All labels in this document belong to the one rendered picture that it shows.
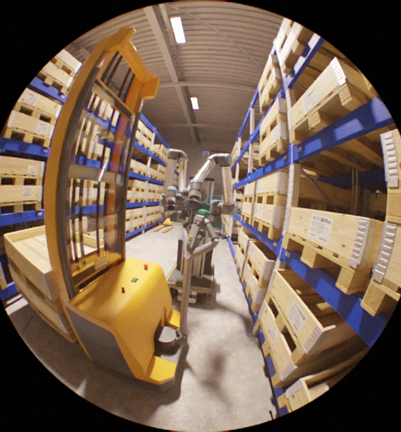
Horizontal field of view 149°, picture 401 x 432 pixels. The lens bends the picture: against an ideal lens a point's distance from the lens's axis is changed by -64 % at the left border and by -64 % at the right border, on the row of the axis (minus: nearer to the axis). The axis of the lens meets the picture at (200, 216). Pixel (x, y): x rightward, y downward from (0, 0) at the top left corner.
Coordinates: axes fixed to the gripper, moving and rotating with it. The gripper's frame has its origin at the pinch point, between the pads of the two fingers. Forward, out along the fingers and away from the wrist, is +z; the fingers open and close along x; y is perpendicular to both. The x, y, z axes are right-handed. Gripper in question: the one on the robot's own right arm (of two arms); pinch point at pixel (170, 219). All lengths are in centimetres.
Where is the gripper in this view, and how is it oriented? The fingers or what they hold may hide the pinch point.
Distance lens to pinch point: 146.4
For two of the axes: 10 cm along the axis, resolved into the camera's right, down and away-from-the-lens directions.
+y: -0.5, 2.9, 9.6
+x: -10.0, 0.1, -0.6
